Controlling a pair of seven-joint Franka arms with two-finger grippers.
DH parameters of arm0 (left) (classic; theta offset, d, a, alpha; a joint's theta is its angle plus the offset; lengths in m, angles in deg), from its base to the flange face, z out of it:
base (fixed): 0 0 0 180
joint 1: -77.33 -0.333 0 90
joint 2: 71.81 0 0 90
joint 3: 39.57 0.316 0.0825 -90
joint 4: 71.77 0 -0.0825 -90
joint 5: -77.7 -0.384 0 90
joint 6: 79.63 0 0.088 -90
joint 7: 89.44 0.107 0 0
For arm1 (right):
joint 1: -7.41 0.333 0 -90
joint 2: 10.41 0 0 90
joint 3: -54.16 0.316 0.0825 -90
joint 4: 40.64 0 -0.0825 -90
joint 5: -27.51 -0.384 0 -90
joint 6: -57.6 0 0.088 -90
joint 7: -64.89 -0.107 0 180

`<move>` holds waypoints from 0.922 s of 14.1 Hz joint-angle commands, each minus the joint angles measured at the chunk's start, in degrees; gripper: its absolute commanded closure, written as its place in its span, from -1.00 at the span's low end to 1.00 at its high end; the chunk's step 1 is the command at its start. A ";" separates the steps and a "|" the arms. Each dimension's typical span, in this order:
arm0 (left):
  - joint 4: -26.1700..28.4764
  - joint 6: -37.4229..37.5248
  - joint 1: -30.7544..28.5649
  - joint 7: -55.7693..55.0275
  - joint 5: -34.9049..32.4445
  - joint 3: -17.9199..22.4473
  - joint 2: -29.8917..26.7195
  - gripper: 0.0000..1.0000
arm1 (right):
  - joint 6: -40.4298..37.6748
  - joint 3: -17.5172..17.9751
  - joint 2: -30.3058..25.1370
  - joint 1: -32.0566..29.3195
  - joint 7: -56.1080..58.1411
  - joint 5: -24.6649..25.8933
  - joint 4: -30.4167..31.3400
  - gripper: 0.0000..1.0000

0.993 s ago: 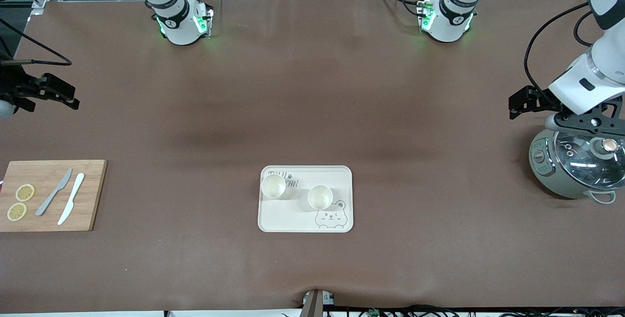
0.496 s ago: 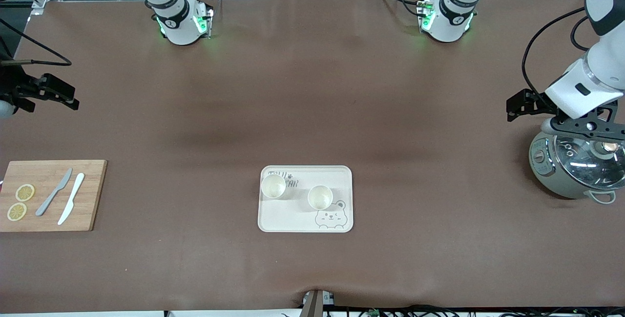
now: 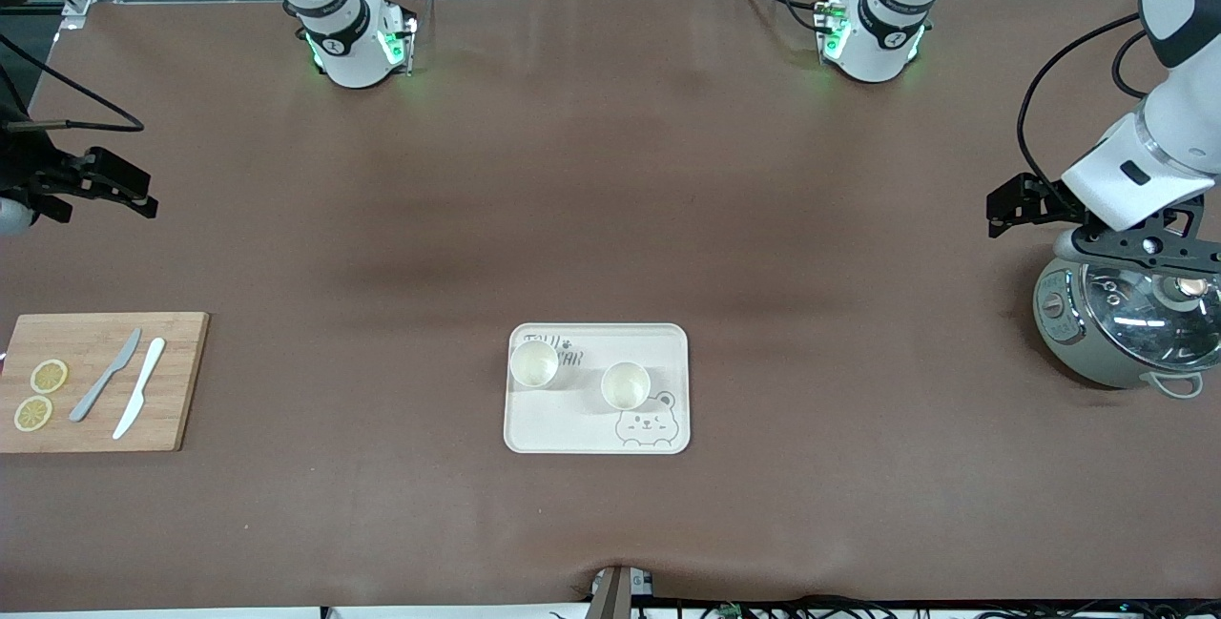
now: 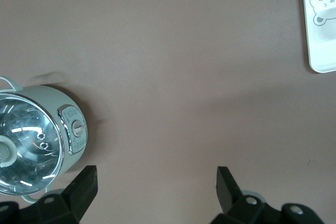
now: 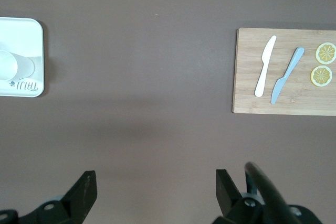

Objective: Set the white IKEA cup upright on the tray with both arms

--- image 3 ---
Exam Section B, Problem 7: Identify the glass pot lid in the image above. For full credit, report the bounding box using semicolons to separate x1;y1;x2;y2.
1081;261;1221;374

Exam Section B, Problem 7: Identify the cream bear print tray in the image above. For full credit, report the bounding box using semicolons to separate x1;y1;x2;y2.
504;321;691;456

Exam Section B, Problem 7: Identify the black left camera mount bracket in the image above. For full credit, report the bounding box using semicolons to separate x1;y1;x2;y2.
1070;204;1221;275

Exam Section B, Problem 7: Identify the grey plastic knife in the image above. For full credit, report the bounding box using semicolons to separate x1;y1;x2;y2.
69;328;143;423

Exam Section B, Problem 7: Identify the brown table cover mat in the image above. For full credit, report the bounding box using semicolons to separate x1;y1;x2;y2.
0;0;1221;612

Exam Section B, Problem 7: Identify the bamboo cutting board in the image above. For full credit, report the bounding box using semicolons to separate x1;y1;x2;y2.
0;312;210;454

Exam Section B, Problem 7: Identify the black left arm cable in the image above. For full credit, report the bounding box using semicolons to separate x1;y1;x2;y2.
1017;10;1150;205

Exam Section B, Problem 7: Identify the gray electric cooking pot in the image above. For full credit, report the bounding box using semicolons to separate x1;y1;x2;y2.
1033;257;1221;401

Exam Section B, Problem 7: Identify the white plastic knife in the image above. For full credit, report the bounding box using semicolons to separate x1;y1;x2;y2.
113;338;167;441

